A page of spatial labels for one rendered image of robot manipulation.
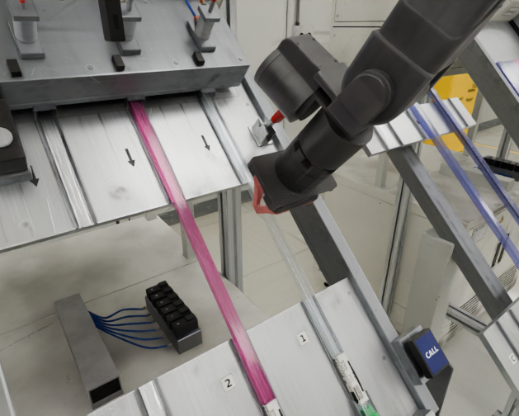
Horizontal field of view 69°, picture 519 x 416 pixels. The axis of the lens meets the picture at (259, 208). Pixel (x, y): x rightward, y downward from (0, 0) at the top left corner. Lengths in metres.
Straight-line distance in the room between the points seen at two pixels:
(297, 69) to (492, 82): 0.91
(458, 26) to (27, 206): 0.43
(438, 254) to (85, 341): 0.66
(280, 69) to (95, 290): 0.73
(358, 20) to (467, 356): 1.33
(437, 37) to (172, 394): 0.40
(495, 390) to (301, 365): 1.28
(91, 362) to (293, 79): 0.56
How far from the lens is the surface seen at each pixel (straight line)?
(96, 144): 0.52
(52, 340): 0.88
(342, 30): 1.53
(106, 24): 0.40
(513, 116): 1.23
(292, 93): 0.38
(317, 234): 0.58
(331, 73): 0.38
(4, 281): 1.11
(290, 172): 0.42
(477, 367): 1.77
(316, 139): 0.38
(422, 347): 0.56
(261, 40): 2.62
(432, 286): 0.82
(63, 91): 0.52
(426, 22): 0.32
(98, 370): 0.72
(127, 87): 0.54
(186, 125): 0.56
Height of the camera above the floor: 1.17
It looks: 26 degrees down
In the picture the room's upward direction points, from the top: straight up
